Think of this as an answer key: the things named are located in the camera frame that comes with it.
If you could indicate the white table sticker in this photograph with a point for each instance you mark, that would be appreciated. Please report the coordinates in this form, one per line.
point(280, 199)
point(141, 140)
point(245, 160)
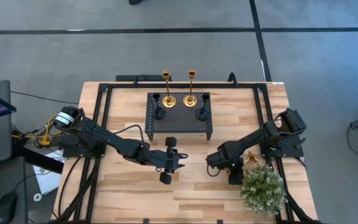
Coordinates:
point(278, 82)

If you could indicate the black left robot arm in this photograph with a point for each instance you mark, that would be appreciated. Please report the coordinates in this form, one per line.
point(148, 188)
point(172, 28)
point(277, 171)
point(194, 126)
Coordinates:
point(117, 144)

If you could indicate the dark grey desk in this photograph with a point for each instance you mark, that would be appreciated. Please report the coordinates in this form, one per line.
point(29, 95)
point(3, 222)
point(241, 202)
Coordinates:
point(11, 177)

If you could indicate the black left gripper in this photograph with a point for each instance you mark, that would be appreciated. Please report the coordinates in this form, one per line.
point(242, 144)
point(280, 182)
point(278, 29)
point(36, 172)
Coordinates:
point(165, 160)

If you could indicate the person's foot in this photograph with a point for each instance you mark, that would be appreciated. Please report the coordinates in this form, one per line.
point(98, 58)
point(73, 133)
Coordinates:
point(136, 2)

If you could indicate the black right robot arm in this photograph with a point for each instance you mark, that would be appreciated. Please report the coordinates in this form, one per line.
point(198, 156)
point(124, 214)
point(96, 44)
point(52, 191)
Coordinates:
point(259, 137)

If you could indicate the white paper sheet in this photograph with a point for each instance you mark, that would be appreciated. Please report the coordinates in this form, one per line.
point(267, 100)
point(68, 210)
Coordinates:
point(47, 180)

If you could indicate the black perforated metal shelf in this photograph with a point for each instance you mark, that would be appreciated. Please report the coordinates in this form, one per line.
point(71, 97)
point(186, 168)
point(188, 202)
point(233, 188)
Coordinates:
point(182, 121)

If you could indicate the tall gold candlestick holder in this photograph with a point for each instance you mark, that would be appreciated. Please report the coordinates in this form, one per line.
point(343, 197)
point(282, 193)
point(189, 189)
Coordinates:
point(168, 101)
point(190, 101)

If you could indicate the short gold candlestick holder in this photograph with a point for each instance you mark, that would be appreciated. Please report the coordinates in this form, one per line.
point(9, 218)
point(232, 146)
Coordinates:
point(251, 158)

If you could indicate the green potted plant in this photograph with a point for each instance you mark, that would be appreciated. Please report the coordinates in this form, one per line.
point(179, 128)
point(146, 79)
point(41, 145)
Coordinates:
point(263, 189)

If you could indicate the white tape roll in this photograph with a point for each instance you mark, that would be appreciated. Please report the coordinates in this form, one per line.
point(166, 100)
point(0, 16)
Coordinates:
point(34, 197)

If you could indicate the black candlestick holder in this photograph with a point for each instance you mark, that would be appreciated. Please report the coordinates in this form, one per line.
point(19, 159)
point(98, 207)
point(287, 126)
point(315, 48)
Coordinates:
point(202, 115)
point(158, 114)

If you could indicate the black support beam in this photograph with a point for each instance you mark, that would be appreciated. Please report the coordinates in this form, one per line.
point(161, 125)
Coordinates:
point(39, 159)

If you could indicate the black computer mouse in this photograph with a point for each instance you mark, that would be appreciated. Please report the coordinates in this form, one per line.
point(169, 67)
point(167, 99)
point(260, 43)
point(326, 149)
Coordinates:
point(6, 207)

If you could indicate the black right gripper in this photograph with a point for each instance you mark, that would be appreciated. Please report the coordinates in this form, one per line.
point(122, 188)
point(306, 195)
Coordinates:
point(228, 157)

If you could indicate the black mounting bar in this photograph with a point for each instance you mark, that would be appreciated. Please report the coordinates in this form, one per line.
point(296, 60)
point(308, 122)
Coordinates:
point(126, 77)

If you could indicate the black aluminium table frame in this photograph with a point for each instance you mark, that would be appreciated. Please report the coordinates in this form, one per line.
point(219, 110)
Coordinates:
point(216, 85)

